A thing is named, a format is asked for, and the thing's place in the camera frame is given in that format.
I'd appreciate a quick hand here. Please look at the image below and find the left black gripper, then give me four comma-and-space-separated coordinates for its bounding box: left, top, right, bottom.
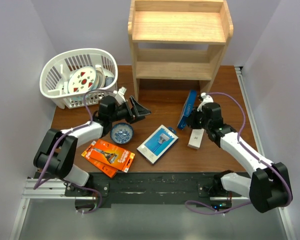
109, 96, 151, 125

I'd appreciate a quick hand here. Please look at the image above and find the blue razor box grey back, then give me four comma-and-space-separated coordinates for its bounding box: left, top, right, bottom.
177, 90, 197, 130

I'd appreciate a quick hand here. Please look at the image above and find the white slim razor box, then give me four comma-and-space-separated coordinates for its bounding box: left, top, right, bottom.
187, 129, 205, 150

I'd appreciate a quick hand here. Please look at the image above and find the wooden two-tier shelf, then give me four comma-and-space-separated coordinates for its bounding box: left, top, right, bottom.
127, 0, 234, 97

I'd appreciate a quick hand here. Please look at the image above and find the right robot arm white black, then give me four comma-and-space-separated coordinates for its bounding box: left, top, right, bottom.
186, 102, 293, 213

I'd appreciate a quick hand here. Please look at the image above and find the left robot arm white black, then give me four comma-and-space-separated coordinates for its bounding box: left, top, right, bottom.
33, 96, 151, 196

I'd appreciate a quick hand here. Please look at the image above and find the blue patterned small bowl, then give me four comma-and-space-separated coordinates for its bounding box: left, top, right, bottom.
110, 122, 134, 145

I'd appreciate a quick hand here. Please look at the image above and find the top orange razor package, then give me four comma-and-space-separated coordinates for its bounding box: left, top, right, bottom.
82, 139, 135, 173

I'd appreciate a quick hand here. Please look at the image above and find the orange razor package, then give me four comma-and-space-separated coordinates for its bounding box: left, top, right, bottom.
81, 140, 118, 179
82, 139, 135, 173

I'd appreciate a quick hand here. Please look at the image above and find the bottom orange razor package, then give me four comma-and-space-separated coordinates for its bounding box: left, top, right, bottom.
81, 140, 118, 179

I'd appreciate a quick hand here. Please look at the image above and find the white plate with card suits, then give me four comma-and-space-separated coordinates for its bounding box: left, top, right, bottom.
67, 66, 97, 94

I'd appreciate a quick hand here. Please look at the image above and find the white plastic dish basket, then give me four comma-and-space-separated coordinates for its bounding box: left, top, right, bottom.
39, 48, 118, 109

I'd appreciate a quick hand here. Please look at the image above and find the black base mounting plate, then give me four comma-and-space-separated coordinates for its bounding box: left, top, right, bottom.
65, 172, 239, 208

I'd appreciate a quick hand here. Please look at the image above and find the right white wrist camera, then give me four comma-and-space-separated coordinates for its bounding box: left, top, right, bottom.
196, 92, 214, 112

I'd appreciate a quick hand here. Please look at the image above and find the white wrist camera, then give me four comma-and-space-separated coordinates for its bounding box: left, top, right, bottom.
113, 86, 127, 106
196, 92, 214, 112

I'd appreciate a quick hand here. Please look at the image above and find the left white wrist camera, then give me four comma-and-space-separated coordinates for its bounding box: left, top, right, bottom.
113, 86, 127, 106

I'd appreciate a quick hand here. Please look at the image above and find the aluminium rail frame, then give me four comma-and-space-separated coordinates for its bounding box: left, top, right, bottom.
12, 66, 296, 240

